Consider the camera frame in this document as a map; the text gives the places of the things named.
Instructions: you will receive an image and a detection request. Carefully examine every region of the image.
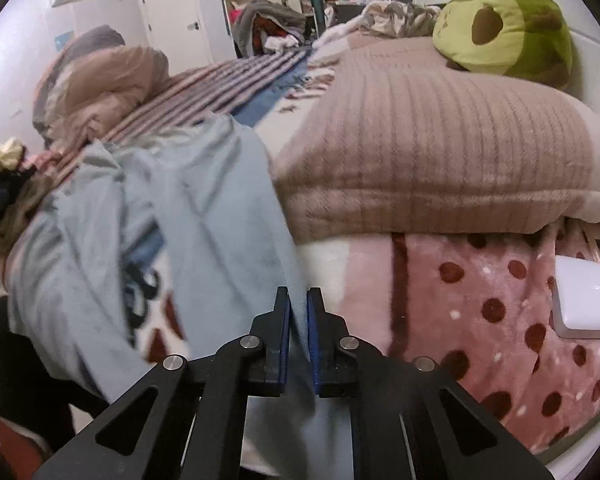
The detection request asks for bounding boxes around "green avocado plush toy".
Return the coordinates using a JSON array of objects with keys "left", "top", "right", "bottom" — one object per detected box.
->
[{"left": 432, "top": 0, "right": 574, "bottom": 92}]

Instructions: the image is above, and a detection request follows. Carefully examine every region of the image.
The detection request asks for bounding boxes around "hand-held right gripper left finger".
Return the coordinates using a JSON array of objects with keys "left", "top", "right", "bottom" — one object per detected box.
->
[{"left": 32, "top": 286, "right": 291, "bottom": 480}]

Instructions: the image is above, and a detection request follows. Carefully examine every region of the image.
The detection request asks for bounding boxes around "grey patterned cloth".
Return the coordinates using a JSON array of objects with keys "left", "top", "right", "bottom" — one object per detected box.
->
[{"left": 360, "top": 1, "right": 441, "bottom": 38}]

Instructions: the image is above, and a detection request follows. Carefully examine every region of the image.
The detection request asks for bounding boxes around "striped pink navy blanket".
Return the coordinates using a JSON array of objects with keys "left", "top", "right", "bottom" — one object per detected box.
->
[{"left": 55, "top": 47, "right": 311, "bottom": 181}]

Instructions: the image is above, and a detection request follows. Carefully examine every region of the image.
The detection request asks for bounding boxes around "rolled pink grey duvet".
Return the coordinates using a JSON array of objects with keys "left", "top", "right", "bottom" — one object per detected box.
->
[{"left": 31, "top": 25, "right": 171, "bottom": 148}]

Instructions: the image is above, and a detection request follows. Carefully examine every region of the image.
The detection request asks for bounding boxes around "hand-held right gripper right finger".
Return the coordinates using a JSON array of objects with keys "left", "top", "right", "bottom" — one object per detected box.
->
[{"left": 306, "top": 287, "right": 556, "bottom": 480}]

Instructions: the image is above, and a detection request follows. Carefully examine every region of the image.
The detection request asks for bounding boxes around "pile of folded clothes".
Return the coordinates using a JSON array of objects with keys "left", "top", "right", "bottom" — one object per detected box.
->
[{"left": 0, "top": 139, "right": 46, "bottom": 256}]

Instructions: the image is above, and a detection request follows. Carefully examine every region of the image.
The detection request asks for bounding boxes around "white door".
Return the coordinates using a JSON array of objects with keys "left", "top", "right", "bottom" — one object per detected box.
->
[{"left": 139, "top": 0, "right": 213, "bottom": 68}]

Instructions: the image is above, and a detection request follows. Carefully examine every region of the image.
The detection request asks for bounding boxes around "white fluffy cloth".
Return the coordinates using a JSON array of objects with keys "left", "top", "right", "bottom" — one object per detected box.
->
[{"left": 312, "top": 22, "right": 366, "bottom": 48}]

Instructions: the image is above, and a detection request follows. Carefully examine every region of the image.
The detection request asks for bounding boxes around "blue white printed blanket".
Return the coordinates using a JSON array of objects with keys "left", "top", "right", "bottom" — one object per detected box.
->
[{"left": 120, "top": 47, "right": 341, "bottom": 366}]

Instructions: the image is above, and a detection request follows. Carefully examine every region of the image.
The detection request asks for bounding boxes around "dark desk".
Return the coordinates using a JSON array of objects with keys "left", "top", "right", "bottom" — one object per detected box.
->
[{"left": 325, "top": 1, "right": 381, "bottom": 31}]

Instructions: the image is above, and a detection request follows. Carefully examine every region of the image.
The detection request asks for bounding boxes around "pink polka dot blanket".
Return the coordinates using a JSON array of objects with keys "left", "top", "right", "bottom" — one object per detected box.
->
[{"left": 295, "top": 220, "right": 600, "bottom": 466}]

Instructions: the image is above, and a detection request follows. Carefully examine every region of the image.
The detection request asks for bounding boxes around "pink ribbed pillow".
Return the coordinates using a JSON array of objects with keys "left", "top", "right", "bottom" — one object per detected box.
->
[{"left": 270, "top": 37, "right": 600, "bottom": 236}]

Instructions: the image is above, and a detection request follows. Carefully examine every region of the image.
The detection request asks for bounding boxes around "grey clothes heap on chair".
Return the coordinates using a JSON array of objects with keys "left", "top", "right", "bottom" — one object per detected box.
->
[{"left": 232, "top": 0, "right": 313, "bottom": 58}]

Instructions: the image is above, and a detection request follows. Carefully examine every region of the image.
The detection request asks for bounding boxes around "black chair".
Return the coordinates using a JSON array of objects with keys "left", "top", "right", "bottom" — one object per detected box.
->
[{"left": 0, "top": 280, "right": 111, "bottom": 441}]

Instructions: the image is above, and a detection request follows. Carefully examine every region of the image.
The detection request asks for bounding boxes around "light blue garment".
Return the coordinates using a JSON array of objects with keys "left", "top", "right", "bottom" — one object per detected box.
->
[{"left": 5, "top": 115, "right": 356, "bottom": 480}]

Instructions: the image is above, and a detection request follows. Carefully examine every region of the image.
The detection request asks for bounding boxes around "white box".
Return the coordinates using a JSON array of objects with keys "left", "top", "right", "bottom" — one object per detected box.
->
[{"left": 551, "top": 255, "right": 600, "bottom": 339}]

